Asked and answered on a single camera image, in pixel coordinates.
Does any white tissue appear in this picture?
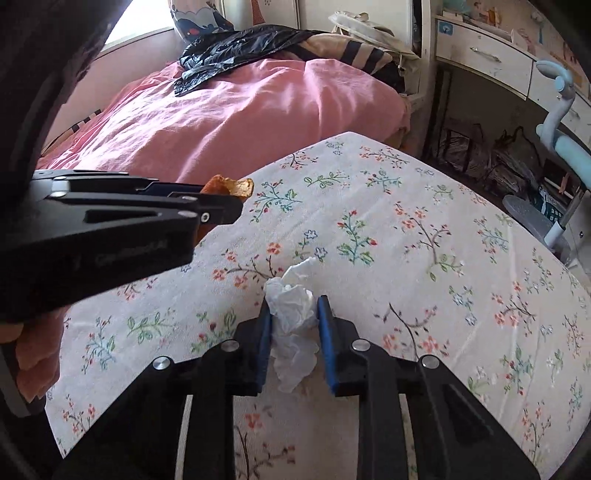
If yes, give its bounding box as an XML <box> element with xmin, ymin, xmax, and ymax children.
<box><xmin>264</xmin><ymin>257</ymin><xmax>320</xmax><ymax>394</ymax></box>

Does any cartoon printed curtain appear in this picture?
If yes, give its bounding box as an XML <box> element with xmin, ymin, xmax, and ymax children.
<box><xmin>168</xmin><ymin>0</ymin><xmax>234</xmax><ymax>38</ymax></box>

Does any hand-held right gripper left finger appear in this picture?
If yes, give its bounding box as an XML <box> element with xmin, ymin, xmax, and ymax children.
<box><xmin>53</xmin><ymin>299</ymin><xmax>274</xmax><ymax>480</ymax></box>

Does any dark bag with handles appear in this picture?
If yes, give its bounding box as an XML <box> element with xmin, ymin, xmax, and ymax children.
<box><xmin>438</xmin><ymin>117</ymin><xmax>490</xmax><ymax>185</ymax></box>

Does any pink blanket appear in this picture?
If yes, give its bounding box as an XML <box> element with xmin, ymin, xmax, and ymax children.
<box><xmin>16</xmin><ymin>58</ymin><xmax>411</xmax><ymax>398</ymax></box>

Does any blue patterned box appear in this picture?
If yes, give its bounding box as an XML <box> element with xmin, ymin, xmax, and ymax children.
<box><xmin>538</xmin><ymin>185</ymin><xmax>568</xmax><ymax>222</ymax></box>

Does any white desk with drawers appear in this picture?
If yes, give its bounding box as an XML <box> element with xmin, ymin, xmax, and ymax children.
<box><xmin>434</xmin><ymin>0</ymin><xmax>591</xmax><ymax>125</ymax></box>

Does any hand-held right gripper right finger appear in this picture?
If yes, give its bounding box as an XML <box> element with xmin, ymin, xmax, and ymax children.
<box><xmin>316</xmin><ymin>295</ymin><xmax>541</xmax><ymax>480</ymax></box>

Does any white tote bag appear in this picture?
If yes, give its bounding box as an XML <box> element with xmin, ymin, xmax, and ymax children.
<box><xmin>329</xmin><ymin>11</ymin><xmax>419</xmax><ymax>58</ymax></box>

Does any window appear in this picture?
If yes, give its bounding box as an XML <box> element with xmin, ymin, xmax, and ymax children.
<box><xmin>99</xmin><ymin>0</ymin><xmax>175</xmax><ymax>52</ymax></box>

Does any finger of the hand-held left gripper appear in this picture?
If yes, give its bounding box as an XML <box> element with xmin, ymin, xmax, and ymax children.
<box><xmin>31</xmin><ymin>170</ymin><xmax>205</xmax><ymax>195</ymax></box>
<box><xmin>48</xmin><ymin>191</ymin><xmax>244</xmax><ymax>227</ymax></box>

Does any beige dark-striped cloth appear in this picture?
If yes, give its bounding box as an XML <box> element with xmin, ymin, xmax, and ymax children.
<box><xmin>295</xmin><ymin>39</ymin><xmax>402</xmax><ymax>88</ymax></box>

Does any shiny black plastic bag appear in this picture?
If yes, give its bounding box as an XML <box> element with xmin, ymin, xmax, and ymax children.
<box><xmin>489</xmin><ymin>129</ymin><xmax>546</xmax><ymax>195</ymax></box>

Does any grey and blue desk chair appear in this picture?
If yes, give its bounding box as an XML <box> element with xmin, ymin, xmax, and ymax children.
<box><xmin>501</xmin><ymin>60</ymin><xmax>591</xmax><ymax>268</ymax></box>

